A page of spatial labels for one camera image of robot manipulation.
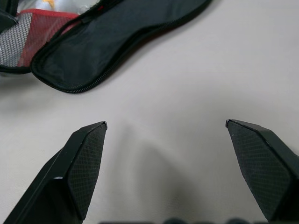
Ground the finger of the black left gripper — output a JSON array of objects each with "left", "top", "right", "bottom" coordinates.
[{"left": 0, "top": 8, "right": 18, "bottom": 31}]

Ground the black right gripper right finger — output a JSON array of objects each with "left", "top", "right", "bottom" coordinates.
[{"left": 225, "top": 119, "right": 299, "bottom": 224}]

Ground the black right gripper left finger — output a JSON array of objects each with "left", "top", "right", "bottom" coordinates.
[{"left": 0, "top": 121, "right": 108, "bottom": 224}]

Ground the black and red paddle case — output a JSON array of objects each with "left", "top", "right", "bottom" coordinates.
[{"left": 0, "top": 0, "right": 213, "bottom": 95}]

